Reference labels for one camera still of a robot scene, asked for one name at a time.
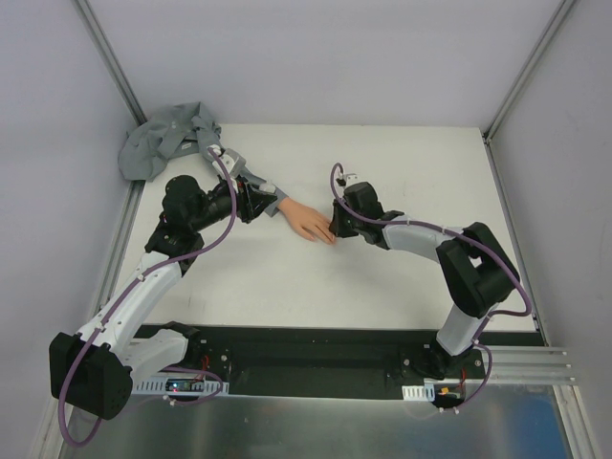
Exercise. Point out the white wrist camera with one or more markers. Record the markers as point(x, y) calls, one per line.
point(232, 161)
point(345, 180)

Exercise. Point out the grey shirt with sleeve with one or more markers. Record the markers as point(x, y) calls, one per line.
point(170, 133)

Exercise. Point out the aluminium frame post left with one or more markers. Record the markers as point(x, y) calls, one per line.
point(106, 52)

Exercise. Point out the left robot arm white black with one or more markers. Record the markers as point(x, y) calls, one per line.
point(97, 368)

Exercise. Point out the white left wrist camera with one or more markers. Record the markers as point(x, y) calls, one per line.
point(232, 161)

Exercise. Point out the white cable duct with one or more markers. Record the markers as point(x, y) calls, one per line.
point(419, 393)
point(179, 387)

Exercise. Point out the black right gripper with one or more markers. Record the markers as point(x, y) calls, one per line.
point(342, 222)

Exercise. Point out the mannequin hand with pink nails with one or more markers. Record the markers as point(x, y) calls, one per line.
point(307, 222)

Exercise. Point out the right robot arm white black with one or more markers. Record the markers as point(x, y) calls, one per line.
point(466, 267)

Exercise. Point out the clear nail polish bottle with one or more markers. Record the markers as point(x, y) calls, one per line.
point(267, 187)

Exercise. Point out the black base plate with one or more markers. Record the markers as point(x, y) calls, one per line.
point(311, 362)

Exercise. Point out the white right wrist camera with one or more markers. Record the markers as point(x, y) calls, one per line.
point(345, 180)

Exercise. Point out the white cable duct left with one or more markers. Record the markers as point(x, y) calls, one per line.
point(179, 387)

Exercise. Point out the white cable duct right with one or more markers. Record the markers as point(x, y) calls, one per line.
point(419, 393)

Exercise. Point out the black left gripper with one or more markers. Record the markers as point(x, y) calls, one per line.
point(251, 200)

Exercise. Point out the aluminium frame post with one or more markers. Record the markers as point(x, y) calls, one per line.
point(528, 69)
point(106, 52)

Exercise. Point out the aluminium frame post right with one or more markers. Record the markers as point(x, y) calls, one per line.
point(528, 69)

